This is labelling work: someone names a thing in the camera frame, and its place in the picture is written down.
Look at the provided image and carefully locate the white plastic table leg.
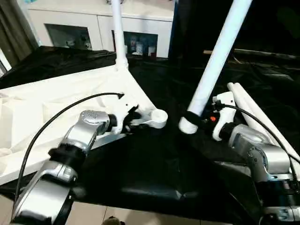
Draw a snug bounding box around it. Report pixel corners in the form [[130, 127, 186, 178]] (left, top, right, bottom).
[[226, 82, 282, 146], [111, 0, 129, 71], [178, 0, 254, 135], [233, 82, 300, 165]]

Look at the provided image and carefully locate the white plastic table top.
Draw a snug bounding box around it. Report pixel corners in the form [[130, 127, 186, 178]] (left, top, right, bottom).
[[0, 64, 169, 181]]

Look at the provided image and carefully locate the black table mat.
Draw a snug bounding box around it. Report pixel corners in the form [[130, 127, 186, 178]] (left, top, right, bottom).
[[0, 45, 300, 218]]

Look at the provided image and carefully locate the grey metal bar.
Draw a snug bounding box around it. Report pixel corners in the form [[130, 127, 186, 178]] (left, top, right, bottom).
[[234, 48, 300, 62]]

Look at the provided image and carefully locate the black case with yellow label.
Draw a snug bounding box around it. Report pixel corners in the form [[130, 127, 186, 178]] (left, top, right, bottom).
[[168, 0, 235, 58]]

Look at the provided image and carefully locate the white sideboard cabinet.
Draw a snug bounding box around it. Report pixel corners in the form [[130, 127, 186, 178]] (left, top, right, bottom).
[[27, 0, 175, 58]]

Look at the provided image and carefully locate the grey curtain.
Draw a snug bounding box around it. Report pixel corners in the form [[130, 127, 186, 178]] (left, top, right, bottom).
[[0, 0, 38, 68]]

